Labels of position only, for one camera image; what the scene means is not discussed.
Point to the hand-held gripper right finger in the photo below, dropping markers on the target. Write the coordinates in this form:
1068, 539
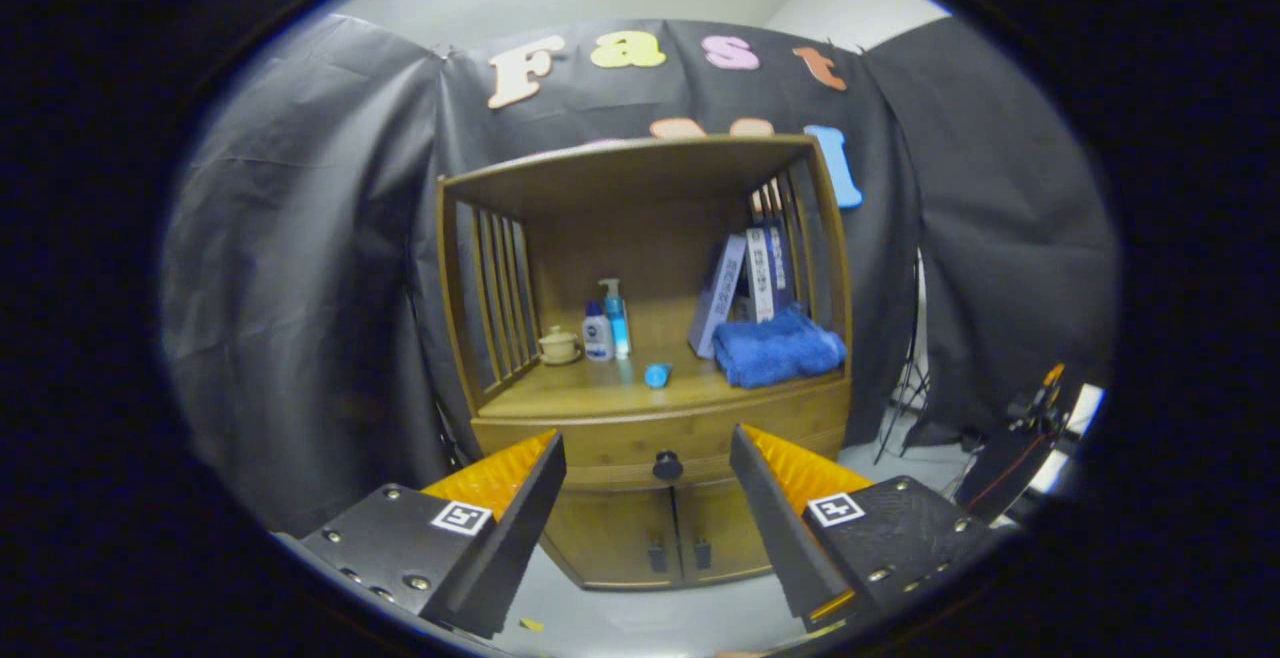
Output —
775, 528

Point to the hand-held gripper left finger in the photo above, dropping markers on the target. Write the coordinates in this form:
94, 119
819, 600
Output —
510, 538

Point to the black light stand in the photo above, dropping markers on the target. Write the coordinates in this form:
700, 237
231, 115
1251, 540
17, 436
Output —
905, 408

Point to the black device with orange part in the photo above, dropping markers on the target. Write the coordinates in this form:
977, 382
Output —
1010, 468

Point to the white spine book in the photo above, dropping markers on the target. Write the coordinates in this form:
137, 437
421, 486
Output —
760, 273

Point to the white lotion bottle blue cap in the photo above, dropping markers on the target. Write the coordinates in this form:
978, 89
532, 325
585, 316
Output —
598, 338

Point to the blue pump bottle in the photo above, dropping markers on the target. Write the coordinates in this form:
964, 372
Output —
618, 323

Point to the wooden cabinet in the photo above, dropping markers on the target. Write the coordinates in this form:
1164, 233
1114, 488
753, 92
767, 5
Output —
640, 173

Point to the wooden countertop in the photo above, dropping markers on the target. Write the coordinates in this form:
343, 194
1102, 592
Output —
600, 393

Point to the black round drawer knob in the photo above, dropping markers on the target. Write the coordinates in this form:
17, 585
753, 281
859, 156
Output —
667, 465

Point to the lavender book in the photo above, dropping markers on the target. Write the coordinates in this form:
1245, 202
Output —
718, 298

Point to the beige lidded teacup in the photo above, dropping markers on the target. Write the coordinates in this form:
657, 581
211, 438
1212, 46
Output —
559, 345

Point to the blue towel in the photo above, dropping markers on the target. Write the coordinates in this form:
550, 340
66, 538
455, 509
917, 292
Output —
775, 350

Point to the blue white tube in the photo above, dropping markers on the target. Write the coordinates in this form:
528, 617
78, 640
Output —
657, 376

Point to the wooden cabinet door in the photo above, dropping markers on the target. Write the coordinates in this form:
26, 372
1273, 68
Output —
610, 538
725, 528

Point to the dark blue spine book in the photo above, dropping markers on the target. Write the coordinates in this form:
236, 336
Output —
779, 263

